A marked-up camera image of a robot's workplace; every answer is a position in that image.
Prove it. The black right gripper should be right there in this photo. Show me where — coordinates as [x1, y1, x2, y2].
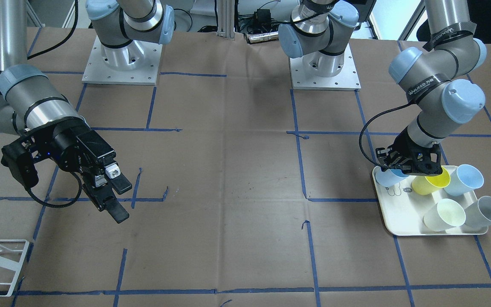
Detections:
[1, 117, 132, 223]

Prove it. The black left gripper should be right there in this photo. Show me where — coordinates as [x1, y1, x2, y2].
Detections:
[375, 128, 443, 176]

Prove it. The light blue cup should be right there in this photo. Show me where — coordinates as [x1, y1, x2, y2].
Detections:
[375, 169, 409, 187]
[444, 165, 485, 196]

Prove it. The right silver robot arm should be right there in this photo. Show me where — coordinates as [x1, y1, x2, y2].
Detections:
[0, 0, 175, 223]

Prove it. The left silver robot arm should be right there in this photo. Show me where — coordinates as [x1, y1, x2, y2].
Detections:
[278, 0, 487, 176]

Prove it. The yellow plastic cup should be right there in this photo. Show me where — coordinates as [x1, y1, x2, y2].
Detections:
[411, 167, 451, 195]

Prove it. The light blue cup front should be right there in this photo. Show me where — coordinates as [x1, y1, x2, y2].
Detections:
[444, 165, 485, 196]

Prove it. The cream white plastic cup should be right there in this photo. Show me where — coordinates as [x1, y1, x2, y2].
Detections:
[423, 198, 466, 232]

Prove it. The grey plastic cup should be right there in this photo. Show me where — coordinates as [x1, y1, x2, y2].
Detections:
[465, 196, 491, 228]

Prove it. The cream plastic tray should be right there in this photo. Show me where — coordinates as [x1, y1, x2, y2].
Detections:
[372, 166, 489, 236]

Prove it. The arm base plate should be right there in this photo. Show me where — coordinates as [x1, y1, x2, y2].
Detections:
[289, 45, 362, 91]
[82, 38, 163, 86]

